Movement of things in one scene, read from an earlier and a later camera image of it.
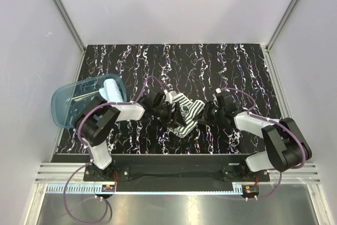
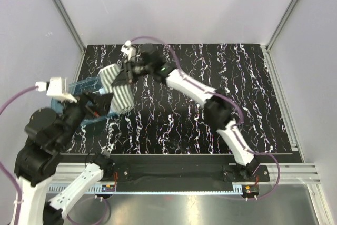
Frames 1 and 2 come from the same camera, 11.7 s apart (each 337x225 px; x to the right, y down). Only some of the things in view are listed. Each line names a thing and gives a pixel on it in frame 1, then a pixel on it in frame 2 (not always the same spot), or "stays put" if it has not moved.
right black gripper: x=206 y=118 -> x=126 y=76
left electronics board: x=108 y=188 stays put
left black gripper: x=174 y=117 -> x=101 y=104
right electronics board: x=250 y=190 stays put
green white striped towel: x=188 y=110 -> x=122 y=99
